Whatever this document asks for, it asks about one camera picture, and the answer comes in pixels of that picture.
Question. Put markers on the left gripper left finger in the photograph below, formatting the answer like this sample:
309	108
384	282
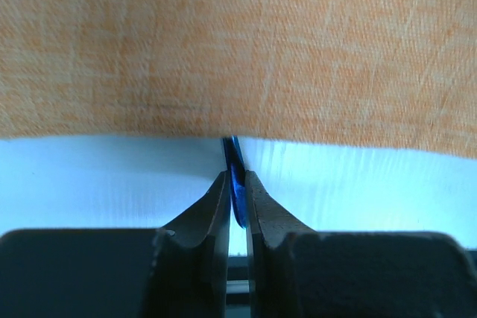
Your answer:
177	270

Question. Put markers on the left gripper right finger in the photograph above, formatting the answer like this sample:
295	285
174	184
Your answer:
295	271

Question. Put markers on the blue metal fork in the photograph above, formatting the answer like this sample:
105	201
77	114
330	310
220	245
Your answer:
235	165

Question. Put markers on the orange cloth placemat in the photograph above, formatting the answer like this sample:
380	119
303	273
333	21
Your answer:
370	73

